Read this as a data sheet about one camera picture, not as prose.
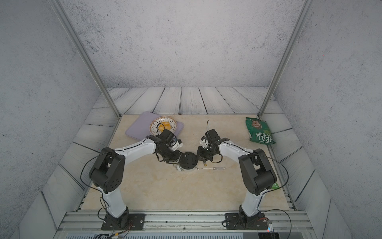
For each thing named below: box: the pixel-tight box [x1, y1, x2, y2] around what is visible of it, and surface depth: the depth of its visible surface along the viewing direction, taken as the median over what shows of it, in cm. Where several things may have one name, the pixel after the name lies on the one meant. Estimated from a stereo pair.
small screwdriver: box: [201, 166, 226, 171], surface depth 93 cm
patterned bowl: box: [149, 116, 178, 136], surface depth 117 cm
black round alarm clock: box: [176, 151, 198, 172], surface depth 91 cm
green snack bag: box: [245, 117, 276, 145], surface depth 109 cm
